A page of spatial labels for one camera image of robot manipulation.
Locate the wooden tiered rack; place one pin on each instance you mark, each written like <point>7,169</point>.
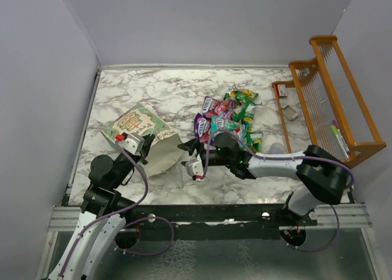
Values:
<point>325,89</point>

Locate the purple pink snack packet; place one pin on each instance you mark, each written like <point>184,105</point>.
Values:
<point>219,108</point>

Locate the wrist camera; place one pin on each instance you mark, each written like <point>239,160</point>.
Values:
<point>132,143</point>
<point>196,170</point>

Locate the purple marker pen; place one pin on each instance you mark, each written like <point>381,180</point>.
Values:
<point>340,134</point>

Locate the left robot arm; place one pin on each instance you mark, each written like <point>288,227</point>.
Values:
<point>103,209</point>

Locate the green printed paper bag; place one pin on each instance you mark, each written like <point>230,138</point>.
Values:
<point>164,152</point>

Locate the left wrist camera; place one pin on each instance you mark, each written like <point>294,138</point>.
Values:
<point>132,143</point>

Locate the teal pink snack packet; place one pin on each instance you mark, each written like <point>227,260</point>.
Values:
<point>219,124</point>

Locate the green marker pen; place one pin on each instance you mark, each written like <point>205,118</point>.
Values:
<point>339,141</point>

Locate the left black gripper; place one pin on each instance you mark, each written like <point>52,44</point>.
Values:
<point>149,139</point>

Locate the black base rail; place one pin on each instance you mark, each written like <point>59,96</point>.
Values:
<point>209,222</point>

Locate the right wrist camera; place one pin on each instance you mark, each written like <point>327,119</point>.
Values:
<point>196,170</point>

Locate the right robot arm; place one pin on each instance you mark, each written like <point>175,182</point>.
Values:
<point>324,177</point>

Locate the yellow green snack packet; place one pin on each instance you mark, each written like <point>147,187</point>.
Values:
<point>240,96</point>

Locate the small clear plastic cup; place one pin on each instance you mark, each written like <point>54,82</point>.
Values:
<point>276,148</point>

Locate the small grey cardboard box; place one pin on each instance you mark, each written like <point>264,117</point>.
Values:
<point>289,112</point>

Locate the red white small box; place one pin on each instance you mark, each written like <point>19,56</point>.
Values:
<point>281,90</point>

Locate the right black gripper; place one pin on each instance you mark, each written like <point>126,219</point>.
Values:
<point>191,146</point>

